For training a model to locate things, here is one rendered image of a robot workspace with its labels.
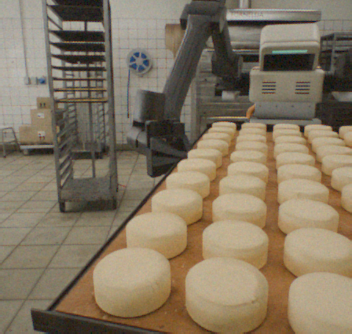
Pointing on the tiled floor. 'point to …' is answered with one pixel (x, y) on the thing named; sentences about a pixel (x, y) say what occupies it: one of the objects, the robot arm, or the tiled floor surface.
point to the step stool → (8, 139)
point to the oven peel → (173, 37)
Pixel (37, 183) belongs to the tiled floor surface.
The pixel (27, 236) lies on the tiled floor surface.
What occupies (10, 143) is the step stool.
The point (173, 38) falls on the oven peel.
